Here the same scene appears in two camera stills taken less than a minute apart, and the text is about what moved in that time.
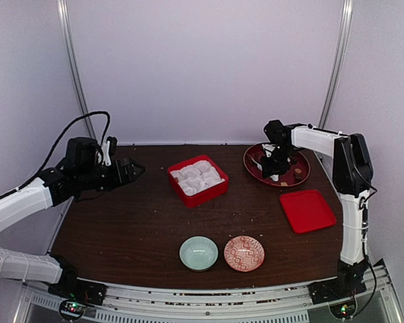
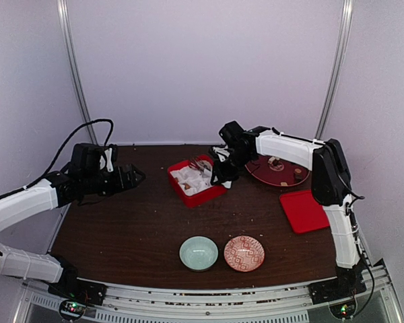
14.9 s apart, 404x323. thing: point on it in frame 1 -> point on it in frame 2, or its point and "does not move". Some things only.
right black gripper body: [279, 162] -> [233, 168]
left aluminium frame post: [76, 79] does not move
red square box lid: [307, 210] does not move
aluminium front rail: [137, 303] does not move
